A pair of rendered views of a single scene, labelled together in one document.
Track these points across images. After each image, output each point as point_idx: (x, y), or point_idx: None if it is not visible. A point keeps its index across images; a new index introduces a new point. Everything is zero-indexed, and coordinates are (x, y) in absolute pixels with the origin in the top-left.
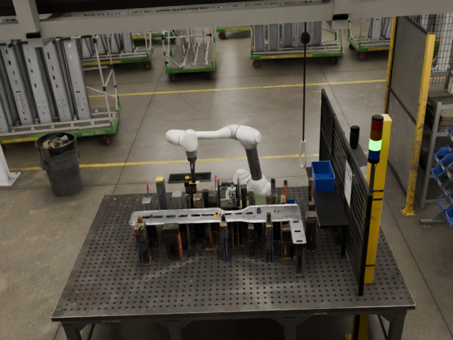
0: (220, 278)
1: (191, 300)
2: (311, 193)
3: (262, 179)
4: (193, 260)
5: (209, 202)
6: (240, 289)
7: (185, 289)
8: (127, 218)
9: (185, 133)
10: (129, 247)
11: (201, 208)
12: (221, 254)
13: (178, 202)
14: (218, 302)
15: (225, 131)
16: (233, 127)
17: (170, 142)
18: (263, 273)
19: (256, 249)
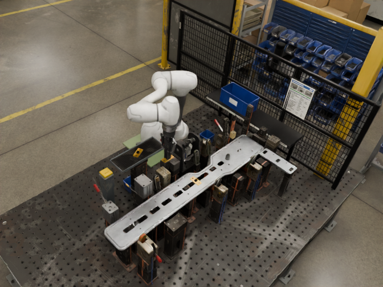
0: (237, 242)
1: (243, 284)
2: (250, 118)
3: (182, 122)
4: (190, 240)
5: (172, 171)
6: (265, 241)
7: (224, 277)
8: (56, 239)
9: (170, 103)
10: (106, 273)
11: (170, 182)
12: (208, 218)
13: (149, 188)
14: (265, 267)
15: (166, 84)
16: (166, 76)
17: (140, 121)
18: (260, 213)
19: (228, 194)
